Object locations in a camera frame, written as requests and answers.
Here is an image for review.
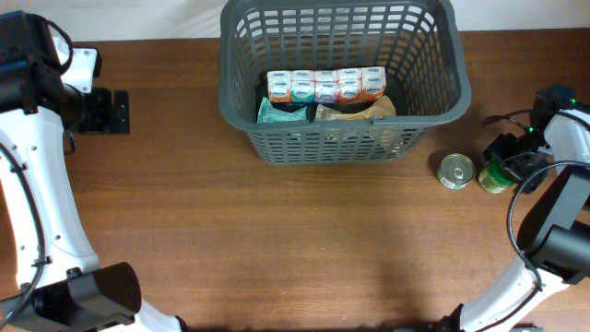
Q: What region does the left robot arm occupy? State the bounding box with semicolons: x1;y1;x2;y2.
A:
1;11;187;331

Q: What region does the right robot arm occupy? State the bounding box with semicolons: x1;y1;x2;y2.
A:
431;85;589;331

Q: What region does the grey plastic basket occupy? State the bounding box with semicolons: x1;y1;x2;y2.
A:
218;0;471;165

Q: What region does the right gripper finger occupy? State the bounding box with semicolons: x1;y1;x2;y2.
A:
504;156;549;194
483;134;506;162

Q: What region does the tan paper bag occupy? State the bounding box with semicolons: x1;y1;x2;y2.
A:
314;96;396;122

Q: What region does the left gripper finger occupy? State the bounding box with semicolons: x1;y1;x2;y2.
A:
113;90;130;135
92;88;112;134

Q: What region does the tin can green label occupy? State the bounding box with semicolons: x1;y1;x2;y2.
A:
436;153;476;190

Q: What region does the teal snack wrapper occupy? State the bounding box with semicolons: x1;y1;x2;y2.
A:
257;97;307;124

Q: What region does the green lid glass jar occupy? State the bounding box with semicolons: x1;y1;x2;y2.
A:
478;159;514;194

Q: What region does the white tissue pack strip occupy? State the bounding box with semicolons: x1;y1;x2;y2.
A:
266;66;387;104

